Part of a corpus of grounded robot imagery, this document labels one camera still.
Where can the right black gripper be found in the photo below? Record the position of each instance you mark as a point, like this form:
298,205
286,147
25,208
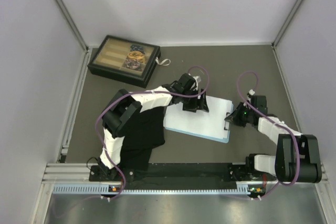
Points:
234,117

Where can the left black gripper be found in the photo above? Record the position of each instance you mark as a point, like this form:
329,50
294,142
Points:
196,105

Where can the white paper sheet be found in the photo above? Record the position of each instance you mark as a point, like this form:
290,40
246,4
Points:
200,121

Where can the light blue clipboard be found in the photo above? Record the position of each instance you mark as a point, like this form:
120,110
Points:
222,136

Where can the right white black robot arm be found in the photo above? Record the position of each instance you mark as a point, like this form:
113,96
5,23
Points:
297,157

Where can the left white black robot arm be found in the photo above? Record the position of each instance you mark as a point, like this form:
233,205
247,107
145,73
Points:
118,112

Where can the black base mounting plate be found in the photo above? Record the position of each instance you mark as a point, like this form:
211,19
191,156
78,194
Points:
222,172

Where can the black cloth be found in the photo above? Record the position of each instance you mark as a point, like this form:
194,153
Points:
143,133

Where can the white ribbon tab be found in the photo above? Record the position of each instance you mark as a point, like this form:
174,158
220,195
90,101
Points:
164,62

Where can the black compartment display box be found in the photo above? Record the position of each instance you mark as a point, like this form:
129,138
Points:
110,61

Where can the yellow rubber bands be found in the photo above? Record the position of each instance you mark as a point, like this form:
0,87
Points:
137,56

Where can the blue black small items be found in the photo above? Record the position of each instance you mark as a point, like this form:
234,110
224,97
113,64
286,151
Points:
134,47

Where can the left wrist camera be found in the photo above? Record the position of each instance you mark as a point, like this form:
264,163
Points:
198,80

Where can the grey slotted cable duct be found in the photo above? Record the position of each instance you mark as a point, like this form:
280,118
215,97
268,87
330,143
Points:
77,189

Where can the aluminium front frame rail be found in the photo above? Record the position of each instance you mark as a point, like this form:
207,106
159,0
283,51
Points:
76,173

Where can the right aluminium corner post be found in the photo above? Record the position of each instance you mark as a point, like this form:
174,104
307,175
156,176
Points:
287,22

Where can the aluminium corner post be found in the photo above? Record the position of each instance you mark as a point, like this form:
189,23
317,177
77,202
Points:
287,22
69,20

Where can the left aluminium corner post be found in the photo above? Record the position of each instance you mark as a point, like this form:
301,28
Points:
69,20

